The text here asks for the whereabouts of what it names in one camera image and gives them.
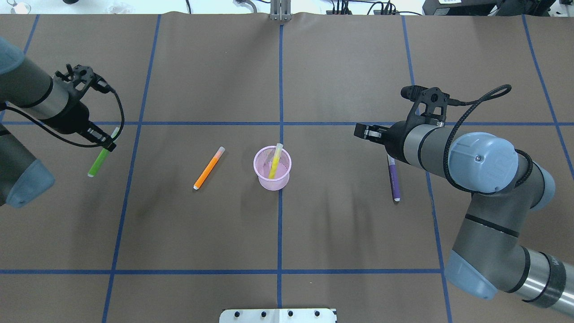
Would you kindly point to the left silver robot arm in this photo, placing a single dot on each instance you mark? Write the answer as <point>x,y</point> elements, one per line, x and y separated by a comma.
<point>53,103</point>

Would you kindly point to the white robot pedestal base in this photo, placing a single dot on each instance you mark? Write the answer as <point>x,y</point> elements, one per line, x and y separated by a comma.
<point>292,315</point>

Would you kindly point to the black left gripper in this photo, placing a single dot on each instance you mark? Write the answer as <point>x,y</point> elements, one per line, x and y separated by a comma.
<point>73,120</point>

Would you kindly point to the orange marker pen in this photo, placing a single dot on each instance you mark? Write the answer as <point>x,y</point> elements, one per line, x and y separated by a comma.
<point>209,168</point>

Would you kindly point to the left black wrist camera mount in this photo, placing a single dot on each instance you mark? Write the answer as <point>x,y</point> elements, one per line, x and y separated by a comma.
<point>79,79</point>

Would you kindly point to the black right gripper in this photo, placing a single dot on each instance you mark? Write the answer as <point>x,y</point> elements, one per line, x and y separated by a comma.
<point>396,133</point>

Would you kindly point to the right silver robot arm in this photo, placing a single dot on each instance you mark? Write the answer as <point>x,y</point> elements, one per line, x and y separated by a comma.
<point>505,186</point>

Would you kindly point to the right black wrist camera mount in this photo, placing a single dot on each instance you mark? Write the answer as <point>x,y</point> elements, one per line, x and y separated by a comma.
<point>429,106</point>

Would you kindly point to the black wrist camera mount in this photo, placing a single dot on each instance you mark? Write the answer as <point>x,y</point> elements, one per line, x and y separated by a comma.
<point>79,79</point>
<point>429,106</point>

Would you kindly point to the purple marker pen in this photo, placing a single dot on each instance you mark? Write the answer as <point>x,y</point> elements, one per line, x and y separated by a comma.
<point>394,180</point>

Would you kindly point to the aluminium frame post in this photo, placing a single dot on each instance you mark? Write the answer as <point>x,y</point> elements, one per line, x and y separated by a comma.
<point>280,10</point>

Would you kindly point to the yellow marker pen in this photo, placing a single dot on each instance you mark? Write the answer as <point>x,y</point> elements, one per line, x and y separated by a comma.
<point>275,160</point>

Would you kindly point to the green marker pen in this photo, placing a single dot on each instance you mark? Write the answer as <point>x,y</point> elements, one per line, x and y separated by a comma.
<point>97,165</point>

